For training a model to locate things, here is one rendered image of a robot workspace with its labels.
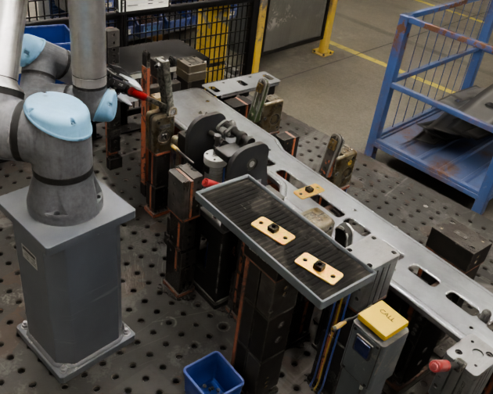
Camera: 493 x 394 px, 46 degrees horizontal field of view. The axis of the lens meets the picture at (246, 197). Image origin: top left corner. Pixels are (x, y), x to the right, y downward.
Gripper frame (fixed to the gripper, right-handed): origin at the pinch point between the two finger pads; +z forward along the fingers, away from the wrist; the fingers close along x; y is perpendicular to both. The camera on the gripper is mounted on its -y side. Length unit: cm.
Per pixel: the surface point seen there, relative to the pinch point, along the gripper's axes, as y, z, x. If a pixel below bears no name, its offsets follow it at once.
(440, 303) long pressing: 92, 24, 0
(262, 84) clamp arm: 6.6, 36.5, 18.5
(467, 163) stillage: -9, 248, 35
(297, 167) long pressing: 36.4, 33.0, 4.4
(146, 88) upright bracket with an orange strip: -8.6, 10.0, 0.9
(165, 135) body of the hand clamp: 3.0, 14.7, -7.8
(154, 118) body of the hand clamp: 1.5, 9.3, -4.5
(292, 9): -202, 255, 73
